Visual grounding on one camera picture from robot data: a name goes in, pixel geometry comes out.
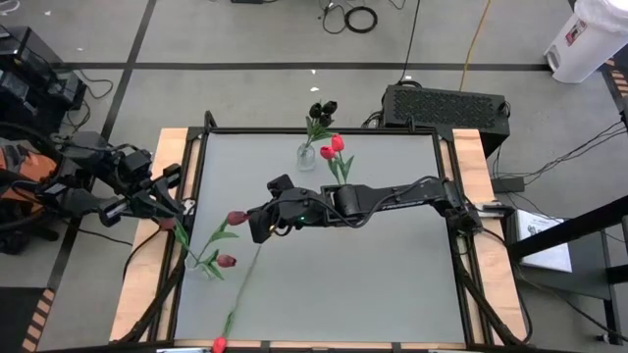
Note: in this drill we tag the white trash bin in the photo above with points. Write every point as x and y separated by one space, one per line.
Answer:
584 44

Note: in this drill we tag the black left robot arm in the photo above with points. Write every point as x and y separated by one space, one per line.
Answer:
83 201

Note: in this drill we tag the orange shop vacuum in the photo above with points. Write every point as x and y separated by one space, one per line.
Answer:
22 169

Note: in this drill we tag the black vented computer case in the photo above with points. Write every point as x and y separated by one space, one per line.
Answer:
441 105

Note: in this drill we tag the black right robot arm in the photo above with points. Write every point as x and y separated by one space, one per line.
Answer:
392 201

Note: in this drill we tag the clear ribbed glass vase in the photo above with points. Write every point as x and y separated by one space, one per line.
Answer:
306 159

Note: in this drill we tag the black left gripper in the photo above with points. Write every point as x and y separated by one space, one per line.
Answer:
135 171

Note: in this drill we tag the black equipment boxes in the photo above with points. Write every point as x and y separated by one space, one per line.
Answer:
29 78

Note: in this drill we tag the bright red artificial tulip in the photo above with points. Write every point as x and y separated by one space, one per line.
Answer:
337 142
219 344
327 152

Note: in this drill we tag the wooden table side board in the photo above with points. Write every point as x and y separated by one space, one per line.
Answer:
490 274
147 294

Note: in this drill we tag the small clear glass vase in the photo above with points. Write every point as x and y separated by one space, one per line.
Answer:
193 269

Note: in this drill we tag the black metal stand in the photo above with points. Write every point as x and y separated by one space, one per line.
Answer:
569 228

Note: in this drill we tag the red vacuum cleaner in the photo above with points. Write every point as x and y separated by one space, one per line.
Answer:
19 128

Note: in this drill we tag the black power brick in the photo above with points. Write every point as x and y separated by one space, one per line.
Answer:
507 184

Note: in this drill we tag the white printed booklet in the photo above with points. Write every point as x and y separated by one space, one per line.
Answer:
544 245

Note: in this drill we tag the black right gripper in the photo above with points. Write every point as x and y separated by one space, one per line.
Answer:
299 208

